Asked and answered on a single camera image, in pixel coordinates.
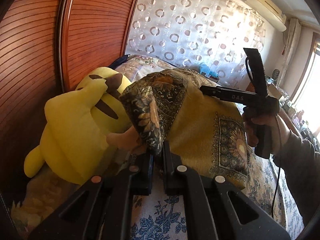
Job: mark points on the yellow plush toy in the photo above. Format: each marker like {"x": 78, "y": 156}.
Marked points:
{"x": 73, "y": 143}

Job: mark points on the golden brown patterned cloth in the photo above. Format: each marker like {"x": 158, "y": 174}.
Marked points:
{"x": 207, "y": 133}

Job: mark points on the wooden window-side cabinet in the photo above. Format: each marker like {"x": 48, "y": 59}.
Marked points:
{"x": 294, "y": 120}

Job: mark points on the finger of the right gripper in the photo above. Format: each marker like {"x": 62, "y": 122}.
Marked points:
{"x": 218, "y": 92}

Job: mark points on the person's right hand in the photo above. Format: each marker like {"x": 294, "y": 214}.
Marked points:
{"x": 280, "y": 133}

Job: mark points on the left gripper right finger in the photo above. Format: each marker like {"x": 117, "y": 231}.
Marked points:
{"x": 215, "y": 208}

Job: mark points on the blue white floral sheet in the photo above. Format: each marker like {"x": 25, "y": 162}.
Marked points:
{"x": 170, "y": 216}

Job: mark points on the cardboard box on cabinet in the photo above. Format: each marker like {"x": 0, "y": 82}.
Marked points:
{"x": 276, "y": 92}

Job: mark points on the person's left hand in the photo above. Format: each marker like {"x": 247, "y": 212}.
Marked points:
{"x": 128, "y": 141}

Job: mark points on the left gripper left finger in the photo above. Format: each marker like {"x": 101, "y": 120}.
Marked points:
{"x": 100, "y": 210}

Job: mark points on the grey sleeved right forearm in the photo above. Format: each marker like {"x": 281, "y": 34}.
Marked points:
{"x": 300, "y": 163}

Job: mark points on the teal item at bedhead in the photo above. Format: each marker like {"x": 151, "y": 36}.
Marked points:
{"x": 206, "y": 71}

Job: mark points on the white wall air conditioner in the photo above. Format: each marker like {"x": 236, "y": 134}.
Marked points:
{"x": 270, "y": 12}

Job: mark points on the wooden slatted wardrobe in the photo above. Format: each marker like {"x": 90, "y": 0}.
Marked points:
{"x": 47, "y": 47}

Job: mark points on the white circle-pattern curtain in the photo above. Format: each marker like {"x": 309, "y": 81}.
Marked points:
{"x": 187, "y": 33}

